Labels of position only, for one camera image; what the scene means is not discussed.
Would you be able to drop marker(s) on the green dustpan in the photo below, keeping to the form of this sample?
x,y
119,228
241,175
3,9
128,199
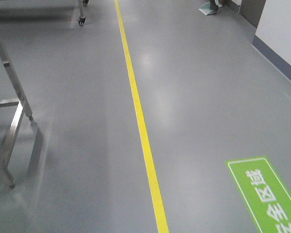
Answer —
x,y
211,7

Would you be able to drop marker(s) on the green floor sign sticker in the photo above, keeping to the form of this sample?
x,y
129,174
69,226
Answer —
x,y
267,198

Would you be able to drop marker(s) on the steel trolley leg with caster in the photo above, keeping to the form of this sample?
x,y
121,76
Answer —
x,y
82,4

